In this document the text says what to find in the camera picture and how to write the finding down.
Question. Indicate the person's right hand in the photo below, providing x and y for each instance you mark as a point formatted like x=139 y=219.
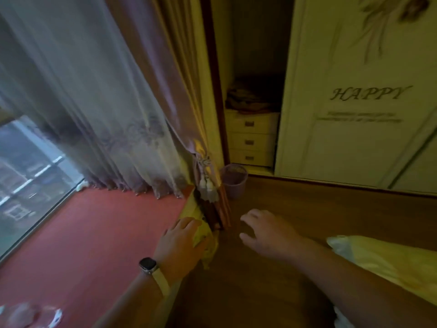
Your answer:
x=273 y=239

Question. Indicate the person's left hand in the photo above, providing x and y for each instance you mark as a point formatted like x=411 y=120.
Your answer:
x=177 y=249

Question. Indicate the red window seat mat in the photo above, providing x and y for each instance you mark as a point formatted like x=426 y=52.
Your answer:
x=102 y=242

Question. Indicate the person's right forearm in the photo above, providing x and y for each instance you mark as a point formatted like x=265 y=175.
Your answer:
x=358 y=290

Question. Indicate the yellow cartoon print bag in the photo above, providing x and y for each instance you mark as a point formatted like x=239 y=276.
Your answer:
x=211 y=251

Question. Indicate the smartwatch with white band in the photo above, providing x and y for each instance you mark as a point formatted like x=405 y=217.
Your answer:
x=147 y=265

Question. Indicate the purple waste bin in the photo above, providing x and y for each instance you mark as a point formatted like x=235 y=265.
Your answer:
x=235 y=186

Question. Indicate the curtain tieback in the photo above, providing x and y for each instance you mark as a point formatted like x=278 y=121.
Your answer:
x=206 y=187

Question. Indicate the pale yellow drawer unit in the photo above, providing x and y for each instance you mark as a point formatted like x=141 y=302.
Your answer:
x=252 y=141

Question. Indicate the bed with pale yellow bedspread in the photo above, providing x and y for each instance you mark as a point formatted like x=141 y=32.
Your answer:
x=392 y=263

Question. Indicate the white floral sliding wardrobe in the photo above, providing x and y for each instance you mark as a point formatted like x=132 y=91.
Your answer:
x=358 y=143

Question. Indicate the brown folded clothes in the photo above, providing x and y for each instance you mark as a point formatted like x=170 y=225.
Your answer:
x=252 y=97

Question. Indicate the large bay window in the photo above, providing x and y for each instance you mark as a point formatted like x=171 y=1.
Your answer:
x=27 y=187

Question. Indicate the sheer purple curtain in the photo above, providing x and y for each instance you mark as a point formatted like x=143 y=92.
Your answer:
x=85 y=99

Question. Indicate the brown striped curtain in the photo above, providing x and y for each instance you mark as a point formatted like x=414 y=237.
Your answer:
x=181 y=47

